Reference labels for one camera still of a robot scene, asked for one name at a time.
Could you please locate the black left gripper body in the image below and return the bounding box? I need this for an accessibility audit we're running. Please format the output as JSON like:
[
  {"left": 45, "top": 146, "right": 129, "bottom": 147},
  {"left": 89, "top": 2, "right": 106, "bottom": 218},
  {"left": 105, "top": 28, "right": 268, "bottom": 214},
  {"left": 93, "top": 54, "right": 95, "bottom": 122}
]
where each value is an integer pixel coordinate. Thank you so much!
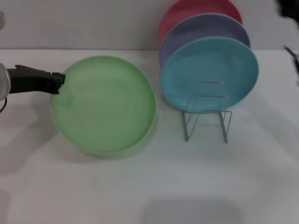
[{"left": 7, "top": 65, "right": 52, "bottom": 95}]

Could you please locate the green plastic plate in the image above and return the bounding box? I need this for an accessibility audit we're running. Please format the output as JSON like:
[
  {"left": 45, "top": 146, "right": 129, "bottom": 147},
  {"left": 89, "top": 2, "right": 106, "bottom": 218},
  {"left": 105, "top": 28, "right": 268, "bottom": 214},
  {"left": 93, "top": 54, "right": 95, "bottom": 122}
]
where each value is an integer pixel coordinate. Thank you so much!
[{"left": 50, "top": 55, "right": 157, "bottom": 155}]

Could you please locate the blue plastic plate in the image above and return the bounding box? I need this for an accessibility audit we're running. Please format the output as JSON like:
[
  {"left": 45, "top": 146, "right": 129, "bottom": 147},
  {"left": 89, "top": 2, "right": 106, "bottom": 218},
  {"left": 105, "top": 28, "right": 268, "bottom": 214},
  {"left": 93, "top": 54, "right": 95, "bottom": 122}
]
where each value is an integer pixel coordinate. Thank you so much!
[{"left": 160, "top": 36, "right": 259, "bottom": 115}]

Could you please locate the purple plastic plate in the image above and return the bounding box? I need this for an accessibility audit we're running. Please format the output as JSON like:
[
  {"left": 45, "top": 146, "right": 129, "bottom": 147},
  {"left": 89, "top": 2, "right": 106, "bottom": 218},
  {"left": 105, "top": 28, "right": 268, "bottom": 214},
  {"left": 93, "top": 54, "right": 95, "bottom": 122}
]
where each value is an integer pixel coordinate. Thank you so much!
[{"left": 158, "top": 13, "right": 251, "bottom": 68}]

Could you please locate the red plastic plate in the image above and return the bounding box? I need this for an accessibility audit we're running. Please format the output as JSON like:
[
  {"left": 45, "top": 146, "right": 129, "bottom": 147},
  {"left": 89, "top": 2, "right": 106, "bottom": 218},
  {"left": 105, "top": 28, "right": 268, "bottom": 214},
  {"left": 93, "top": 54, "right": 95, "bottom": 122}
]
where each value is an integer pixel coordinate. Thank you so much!
[{"left": 158, "top": 0, "right": 243, "bottom": 47}]

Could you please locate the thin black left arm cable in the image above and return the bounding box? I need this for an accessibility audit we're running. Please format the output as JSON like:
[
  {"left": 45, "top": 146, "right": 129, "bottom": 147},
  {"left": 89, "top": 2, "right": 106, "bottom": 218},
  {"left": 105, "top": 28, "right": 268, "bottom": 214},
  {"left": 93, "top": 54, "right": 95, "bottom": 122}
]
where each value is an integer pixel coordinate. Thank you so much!
[{"left": 0, "top": 97, "right": 8, "bottom": 114}]

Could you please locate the metal wire plate rack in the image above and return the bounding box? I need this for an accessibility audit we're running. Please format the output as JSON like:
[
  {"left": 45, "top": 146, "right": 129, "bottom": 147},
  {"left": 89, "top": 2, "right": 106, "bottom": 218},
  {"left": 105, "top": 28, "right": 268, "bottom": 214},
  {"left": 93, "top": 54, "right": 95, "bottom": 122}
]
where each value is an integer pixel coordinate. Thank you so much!
[{"left": 181, "top": 81, "right": 233, "bottom": 143}]

